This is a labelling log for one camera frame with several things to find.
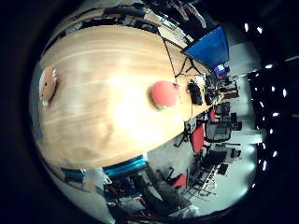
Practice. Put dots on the red round plush toy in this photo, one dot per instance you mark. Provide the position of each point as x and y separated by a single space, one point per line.
164 95

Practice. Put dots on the small lit monitor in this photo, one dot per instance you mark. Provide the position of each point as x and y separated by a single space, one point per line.
220 68

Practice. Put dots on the black tripod stand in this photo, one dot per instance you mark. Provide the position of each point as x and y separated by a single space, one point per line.
188 67

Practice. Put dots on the black device on table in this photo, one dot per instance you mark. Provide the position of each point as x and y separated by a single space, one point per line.
209 95
195 92

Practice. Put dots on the red chair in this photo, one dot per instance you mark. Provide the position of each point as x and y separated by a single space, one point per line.
179 180
197 138

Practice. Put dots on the black office chair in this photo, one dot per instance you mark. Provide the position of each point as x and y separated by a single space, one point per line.
218 130

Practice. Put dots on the blue metal bar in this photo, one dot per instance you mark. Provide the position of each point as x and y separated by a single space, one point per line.
126 166

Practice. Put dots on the blue board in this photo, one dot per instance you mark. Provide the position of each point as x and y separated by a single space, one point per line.
210 48

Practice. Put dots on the brown gingerbread plush toy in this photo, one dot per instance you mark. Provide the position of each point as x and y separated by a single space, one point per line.
48 85

